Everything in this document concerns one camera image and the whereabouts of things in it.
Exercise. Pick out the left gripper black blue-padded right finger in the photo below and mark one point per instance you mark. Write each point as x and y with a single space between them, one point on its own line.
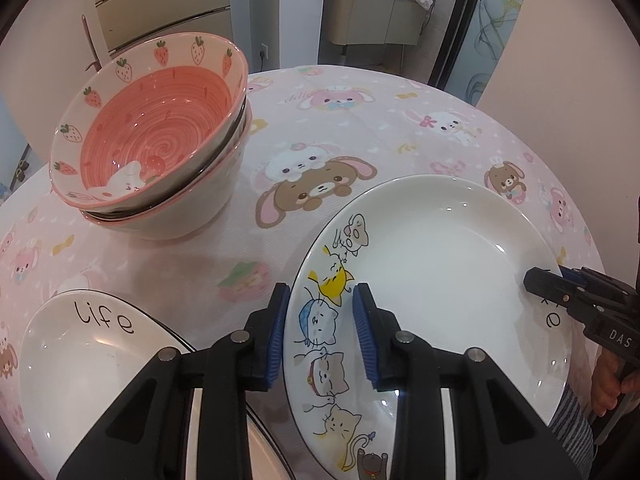
452 405

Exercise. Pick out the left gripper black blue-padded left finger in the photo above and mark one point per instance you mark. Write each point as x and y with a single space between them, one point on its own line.
181 398

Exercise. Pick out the white cat cartoon plate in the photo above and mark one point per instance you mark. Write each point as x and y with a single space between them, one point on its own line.
448 258

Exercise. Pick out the white life plate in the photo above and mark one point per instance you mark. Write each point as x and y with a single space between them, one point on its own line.
80 350

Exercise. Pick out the pink cartoon tablecloth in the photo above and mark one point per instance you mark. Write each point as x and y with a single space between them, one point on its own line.
321 137

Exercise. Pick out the pink strawberry bowl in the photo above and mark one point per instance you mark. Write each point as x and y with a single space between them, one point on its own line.
148 122

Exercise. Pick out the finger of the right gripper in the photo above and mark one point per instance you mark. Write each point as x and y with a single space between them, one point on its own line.
552 288
575 276

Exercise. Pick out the person's right hand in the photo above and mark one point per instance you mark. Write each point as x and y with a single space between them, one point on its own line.
606 387

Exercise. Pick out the striped sleeve forearm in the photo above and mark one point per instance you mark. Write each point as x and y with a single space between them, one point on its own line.
572 429

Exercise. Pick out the beige bathroom vanity cabinet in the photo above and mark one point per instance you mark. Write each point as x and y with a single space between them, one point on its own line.
348 23

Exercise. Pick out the glass door black frame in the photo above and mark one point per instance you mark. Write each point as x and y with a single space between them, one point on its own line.
475 38

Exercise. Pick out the white bowl dark rim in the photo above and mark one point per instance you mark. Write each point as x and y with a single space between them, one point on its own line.
192 206

